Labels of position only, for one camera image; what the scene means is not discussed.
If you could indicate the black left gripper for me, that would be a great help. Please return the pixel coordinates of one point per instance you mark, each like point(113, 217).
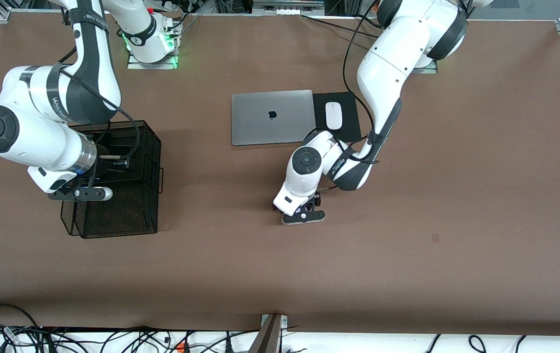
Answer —
point(316, 200)

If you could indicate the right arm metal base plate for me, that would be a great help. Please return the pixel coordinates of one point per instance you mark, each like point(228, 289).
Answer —
point(152, 65)

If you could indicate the silver closed laptop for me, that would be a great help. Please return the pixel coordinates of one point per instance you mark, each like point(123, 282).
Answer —
point(260, 127)

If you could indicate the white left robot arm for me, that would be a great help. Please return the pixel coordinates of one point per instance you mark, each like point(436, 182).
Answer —
point(393, 63)

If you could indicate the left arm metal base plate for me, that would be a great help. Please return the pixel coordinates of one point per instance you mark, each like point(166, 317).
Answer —
point(429, 70)

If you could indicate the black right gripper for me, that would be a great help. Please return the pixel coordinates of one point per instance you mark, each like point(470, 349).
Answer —
point(109, 163)

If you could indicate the small brown tape patch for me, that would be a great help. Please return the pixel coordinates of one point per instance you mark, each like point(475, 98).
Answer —
point(435, 238)

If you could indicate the white computer mouse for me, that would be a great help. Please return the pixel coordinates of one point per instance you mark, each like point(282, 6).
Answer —
point(334, 116)

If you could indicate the grey metal power strip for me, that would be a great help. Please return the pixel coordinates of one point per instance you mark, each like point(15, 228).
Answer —
point(287, 5)

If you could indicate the lavender flip phone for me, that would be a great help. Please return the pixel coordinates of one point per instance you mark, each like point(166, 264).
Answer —
point(303, 211)

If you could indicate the black mesh two-tier organizer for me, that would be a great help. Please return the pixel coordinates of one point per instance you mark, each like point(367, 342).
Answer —
point(113, 215)

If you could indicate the aluminium camera post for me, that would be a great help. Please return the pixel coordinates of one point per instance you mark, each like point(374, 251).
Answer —
point(267, 338)

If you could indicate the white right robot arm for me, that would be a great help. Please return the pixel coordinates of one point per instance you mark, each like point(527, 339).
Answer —
point(25, 142)

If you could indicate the black mouse pad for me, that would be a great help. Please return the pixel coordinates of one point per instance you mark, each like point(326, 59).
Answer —
point(319, 108)

